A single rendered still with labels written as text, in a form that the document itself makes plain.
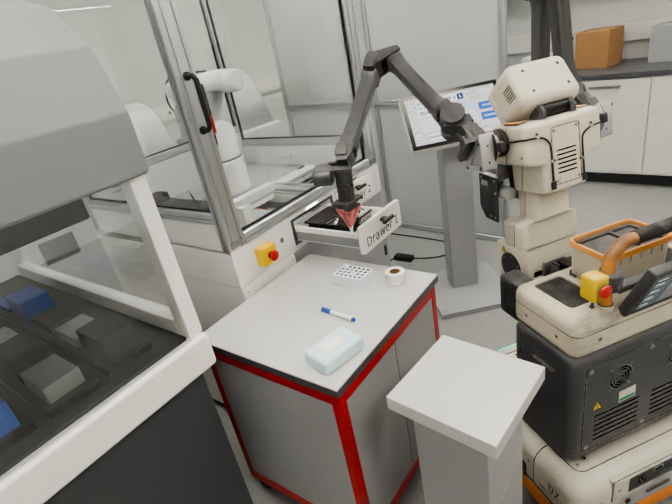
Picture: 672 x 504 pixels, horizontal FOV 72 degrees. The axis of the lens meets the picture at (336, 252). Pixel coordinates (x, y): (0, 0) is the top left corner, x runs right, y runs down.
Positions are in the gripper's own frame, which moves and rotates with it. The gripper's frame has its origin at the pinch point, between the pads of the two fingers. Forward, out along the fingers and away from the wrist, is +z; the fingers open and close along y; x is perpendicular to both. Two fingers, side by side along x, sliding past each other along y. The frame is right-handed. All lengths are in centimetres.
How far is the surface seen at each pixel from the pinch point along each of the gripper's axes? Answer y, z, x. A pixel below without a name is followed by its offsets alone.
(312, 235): -9.3, 11.8, -26.1
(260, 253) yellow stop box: 14.4, 9.3, -31.8
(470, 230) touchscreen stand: -120, 55, -3
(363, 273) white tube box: 1.2, 18.0, 3.5
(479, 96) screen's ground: -128, -18, 0
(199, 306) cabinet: 24, 35, -66
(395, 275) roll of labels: -0.5, 17.4, 15.4
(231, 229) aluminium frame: 21.5, -3.0, -35.6
